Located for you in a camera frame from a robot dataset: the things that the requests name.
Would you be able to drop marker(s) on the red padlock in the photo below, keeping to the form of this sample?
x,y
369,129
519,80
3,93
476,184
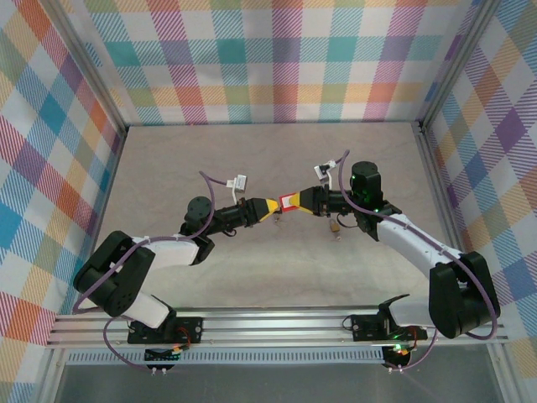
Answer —
x,y
286,202

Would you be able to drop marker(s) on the brass padlock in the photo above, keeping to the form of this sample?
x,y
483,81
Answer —
x,y
334,227

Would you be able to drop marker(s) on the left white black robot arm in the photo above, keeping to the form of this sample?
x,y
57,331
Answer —
x,y
172,252

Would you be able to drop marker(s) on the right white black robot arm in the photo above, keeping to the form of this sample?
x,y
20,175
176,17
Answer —
x,y
411,241

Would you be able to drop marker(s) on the aluminium base beam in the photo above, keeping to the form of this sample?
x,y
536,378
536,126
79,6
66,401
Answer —
x,y
272,325

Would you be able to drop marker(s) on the grey metal panel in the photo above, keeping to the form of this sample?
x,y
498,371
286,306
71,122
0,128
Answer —
x,y
272,386

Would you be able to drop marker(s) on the aluminium side rail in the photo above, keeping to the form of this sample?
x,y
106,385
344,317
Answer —
x,y
110,180
442,201

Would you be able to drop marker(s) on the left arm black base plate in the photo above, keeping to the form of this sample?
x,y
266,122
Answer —
x,y
196,325

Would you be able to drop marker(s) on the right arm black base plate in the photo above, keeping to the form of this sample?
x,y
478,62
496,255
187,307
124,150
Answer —
x,y
360,324

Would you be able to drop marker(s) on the aluminium frame post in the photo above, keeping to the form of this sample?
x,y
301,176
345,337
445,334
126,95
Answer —
x,y
457,63
94,73

